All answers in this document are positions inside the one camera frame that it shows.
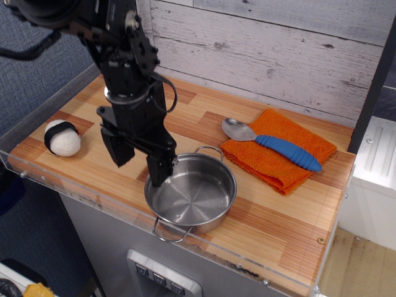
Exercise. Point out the silver cabinet front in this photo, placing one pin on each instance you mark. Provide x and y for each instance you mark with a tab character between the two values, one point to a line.
107	239

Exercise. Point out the dark right post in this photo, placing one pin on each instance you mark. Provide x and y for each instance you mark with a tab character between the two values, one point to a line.
377	84

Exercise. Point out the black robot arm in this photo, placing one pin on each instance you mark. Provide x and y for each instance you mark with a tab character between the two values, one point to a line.
113	34

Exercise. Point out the orange rag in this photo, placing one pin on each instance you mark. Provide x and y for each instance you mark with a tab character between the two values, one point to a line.
273	168

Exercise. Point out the white black sushi toy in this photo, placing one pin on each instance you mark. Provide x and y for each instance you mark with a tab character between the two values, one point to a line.
62	138

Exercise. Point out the white aluminium box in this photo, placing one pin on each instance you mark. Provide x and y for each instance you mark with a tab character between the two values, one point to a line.
368	210

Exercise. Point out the silver metal pot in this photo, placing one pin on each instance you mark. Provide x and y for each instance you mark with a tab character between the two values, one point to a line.
196	197

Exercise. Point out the blue handled metal spoon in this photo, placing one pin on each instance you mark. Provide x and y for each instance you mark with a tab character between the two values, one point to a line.
239	131

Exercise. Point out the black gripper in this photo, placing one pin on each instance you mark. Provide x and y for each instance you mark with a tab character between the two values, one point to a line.
137	122

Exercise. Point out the silver button panel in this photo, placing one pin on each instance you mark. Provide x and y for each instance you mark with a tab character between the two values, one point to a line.
152	278

